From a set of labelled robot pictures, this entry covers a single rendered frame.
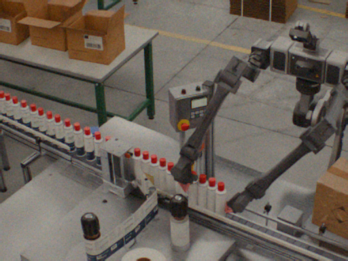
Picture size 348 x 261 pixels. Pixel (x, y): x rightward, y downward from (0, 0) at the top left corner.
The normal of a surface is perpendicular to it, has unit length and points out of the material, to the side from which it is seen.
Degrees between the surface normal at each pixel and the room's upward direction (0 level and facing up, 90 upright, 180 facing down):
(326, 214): 90
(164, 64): 0
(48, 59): 0
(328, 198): 90
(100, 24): 89
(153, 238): 0
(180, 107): 90
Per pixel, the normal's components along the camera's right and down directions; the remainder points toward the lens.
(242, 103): -0.01, -0.82
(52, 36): -0.43, 0.52
